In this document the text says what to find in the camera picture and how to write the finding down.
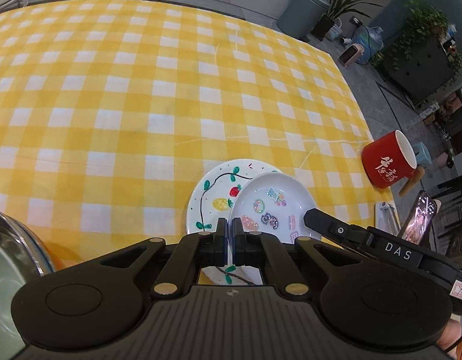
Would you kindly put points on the potted long-leaf plant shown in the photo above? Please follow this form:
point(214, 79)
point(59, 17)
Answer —
point(341, 11)

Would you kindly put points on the pink space heater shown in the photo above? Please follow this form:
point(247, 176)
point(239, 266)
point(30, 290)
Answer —
point(352, 54)

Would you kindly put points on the dark cabinet with ivy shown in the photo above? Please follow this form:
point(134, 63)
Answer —
point(418, 26)

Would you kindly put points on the person's right hand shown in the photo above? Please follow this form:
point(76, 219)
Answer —
point(450, 337)

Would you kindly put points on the yellow checked tablecloth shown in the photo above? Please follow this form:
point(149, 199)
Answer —
point(141, 93)

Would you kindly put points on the white phone stand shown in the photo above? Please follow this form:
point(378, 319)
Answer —
point(386, 215)

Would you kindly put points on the grey trash bin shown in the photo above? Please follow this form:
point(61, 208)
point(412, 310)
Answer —
point(304, 11)

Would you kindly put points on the white painted plate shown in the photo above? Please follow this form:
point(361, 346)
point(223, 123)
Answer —
point(216, 191)

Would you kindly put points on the small white sticker dish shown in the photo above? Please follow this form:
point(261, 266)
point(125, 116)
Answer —
point(276, 202)

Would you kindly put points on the smartphone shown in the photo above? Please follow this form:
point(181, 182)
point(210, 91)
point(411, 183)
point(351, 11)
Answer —
point(420, 217)

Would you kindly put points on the stainless steel bowl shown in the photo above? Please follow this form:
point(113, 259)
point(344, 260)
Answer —
point(26, 240)

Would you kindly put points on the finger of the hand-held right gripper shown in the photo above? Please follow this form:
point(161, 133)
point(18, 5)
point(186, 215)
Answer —
point(328, 225)

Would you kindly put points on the small blue stool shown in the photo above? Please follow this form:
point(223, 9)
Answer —
point(421, 153)

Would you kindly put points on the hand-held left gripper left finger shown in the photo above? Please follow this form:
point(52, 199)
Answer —
point(225, 240)

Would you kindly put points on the red mug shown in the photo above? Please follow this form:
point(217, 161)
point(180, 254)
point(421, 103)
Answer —
point(386, 161)

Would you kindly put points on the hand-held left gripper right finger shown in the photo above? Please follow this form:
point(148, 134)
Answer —
point(235, 240)

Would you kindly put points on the blue water bottle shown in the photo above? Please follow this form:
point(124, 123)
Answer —
point(371, 43)

